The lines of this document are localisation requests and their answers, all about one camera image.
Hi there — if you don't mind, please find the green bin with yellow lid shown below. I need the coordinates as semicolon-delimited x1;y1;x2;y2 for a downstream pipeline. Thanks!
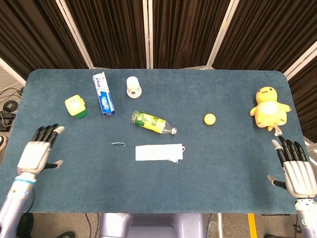
64;94;88;119

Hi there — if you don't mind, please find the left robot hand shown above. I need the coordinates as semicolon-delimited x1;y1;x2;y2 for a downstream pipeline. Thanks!
16;123;66;176

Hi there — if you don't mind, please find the black cable under table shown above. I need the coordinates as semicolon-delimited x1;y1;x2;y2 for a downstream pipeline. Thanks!
85;213;100;238

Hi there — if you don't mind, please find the black power adapter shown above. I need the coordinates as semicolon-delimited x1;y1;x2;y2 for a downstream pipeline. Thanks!
0;111;16;132

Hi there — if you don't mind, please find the white metal frame base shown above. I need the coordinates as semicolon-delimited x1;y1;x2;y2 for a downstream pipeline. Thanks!
304;135;317;172

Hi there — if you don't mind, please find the white paper sheet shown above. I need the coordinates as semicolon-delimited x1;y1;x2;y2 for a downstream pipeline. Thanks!
135;143;186;165

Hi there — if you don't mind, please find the green label plastic bottle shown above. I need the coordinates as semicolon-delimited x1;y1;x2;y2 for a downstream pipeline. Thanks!
130;110;178;136

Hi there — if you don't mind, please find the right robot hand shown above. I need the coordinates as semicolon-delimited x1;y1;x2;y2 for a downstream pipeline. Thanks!
266;135;317;199

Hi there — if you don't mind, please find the white paper cup stack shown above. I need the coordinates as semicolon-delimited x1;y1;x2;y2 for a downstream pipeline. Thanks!
126;76;143;99

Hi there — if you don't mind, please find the black coiled cable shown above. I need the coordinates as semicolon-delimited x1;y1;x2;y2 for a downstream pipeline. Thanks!
2;100;19;113

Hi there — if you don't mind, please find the purple-grey robot torso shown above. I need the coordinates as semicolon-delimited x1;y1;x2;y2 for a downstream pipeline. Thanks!
99;212;206;238

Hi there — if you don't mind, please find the yellow duck plush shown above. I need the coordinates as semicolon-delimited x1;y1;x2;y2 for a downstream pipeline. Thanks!
249;86;293;136

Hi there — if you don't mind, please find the yellow ball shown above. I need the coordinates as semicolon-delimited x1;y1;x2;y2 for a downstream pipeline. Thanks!
204;113;216;126

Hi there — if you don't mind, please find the blue toothpaste box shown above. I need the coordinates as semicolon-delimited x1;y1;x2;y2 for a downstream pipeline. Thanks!
92;71;116;118

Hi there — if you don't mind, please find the black shoe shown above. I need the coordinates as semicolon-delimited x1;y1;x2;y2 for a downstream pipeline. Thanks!
57;230;76;238

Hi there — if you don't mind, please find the brown folding screen panel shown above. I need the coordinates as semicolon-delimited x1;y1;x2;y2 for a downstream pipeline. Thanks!
207;0;317;75
0;0;94;85
143;0;238;69
284;47;317;143
56;0;154;69

